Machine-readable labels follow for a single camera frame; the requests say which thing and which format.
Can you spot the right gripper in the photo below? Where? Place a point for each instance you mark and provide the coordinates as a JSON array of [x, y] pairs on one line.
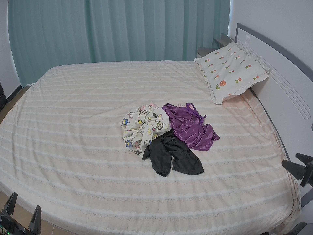
[[307, 176]]

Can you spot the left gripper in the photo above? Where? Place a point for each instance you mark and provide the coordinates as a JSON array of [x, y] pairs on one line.
[[12, 225]]

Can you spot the black T-shirt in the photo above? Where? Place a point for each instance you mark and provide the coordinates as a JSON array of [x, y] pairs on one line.
[[168, 155]]

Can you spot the bed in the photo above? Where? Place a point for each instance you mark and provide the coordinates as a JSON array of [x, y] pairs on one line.
[[73, 131]]

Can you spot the purple satin garment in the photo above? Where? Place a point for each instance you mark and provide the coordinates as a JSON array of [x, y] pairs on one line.
[[190, 131]]

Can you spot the black chest of drawers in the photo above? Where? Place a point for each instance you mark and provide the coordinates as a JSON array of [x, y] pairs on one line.
[[2, 97]]

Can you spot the white printed pillow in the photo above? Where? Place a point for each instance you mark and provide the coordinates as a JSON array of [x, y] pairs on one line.
[[232, 67]]

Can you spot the grey bedside table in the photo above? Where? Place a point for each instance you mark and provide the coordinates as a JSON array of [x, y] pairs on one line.
[[207, 51]]

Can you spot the white printed pyjama garment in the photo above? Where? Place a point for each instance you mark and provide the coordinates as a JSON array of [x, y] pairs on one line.
[[144, 126]]

